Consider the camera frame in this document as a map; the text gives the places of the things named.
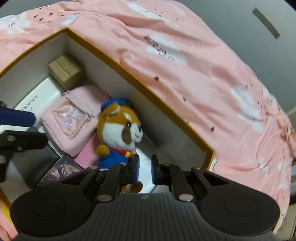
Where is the pink leather snap pouch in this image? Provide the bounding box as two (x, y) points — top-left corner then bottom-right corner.
(75, 133), (100, 169)

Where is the fox plush blue uniform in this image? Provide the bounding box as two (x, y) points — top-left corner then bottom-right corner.
(95, 98), (144, 194)

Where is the pink patterned bed duvet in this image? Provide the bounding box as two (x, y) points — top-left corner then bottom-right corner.
(1, 1), (295, 240)

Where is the black picture card box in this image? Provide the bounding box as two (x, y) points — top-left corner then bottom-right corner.
(12, 145), (83, 189)

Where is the grey wall strip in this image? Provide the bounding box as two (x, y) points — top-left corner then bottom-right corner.
(252, 8), (280, 39)

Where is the orange cardboard storage box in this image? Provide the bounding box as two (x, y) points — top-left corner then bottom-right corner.
(0, 27), (216, 207)

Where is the pink mini backpack pouch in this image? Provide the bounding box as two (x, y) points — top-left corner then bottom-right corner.
(41, 85), (109, 157)

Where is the small gold cardboard box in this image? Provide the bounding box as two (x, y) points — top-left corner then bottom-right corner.
(48, 55), (84, 91)

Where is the white rectangular gift box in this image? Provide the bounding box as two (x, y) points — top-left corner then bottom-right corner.
(0, 76), (64, 135)

